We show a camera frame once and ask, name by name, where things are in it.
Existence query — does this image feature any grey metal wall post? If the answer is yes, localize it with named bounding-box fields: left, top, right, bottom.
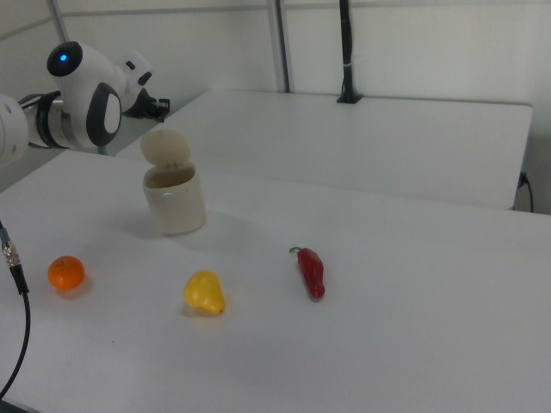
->
left=265, top=0, right=290, bottom=94

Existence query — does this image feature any white neighbouring table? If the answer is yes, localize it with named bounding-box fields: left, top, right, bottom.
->
left=114, top=89, right=535, bottom=212

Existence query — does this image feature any cream lidded garbage bin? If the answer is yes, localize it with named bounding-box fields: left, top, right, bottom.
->
left=140, top=128, right=207, bottom=236

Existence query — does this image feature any red chili pepper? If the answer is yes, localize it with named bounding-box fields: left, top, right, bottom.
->
left=288, top=246, right=326, bottom=300

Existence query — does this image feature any black camera pole with base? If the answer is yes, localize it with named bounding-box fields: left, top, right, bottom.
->
left=336, top=0, right=363, bottom=105

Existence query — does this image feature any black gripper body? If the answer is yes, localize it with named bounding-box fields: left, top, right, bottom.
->
left=122, top=87, right=168, bottom=122

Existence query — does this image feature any black cable with metal connector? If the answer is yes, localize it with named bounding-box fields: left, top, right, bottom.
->
left=0, top=220, right=32, bottom=402

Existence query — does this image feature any black cable at table end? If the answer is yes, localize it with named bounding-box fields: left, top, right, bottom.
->
left=517, top=170, right=535, bottom=213

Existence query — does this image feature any yellow toy pear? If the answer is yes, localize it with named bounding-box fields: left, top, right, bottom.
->
left=183, top=269, right=226, bottom=314

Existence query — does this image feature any orange toy fruit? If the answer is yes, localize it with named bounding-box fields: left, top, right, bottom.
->
left=46, top=255, right=86, bottom=292

